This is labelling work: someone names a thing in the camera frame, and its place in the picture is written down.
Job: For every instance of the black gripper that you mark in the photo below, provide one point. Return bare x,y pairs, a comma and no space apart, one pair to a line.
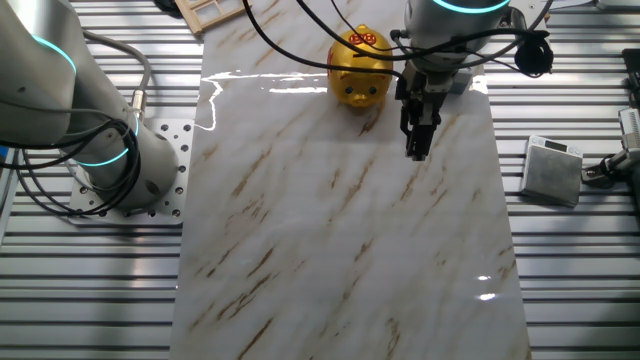
425,92

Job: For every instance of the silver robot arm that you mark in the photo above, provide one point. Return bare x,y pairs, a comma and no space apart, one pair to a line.
40,75

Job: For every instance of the golden piggy bank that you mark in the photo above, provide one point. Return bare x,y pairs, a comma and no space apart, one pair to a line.
357,85

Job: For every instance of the grey push button box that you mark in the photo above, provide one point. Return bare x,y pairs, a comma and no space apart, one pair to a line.
462,84

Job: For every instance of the marble pattern mat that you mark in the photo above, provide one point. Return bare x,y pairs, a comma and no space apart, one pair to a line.
325,225

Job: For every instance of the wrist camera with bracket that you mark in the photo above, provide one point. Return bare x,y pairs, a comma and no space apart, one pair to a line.
534,55

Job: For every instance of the silver ribbed camera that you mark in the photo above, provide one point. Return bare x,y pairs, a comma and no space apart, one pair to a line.
631,127

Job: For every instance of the wooden window frame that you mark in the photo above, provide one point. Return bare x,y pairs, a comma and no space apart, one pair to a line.
210,12

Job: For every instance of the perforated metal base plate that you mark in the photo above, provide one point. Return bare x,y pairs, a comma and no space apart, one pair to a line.
175,165

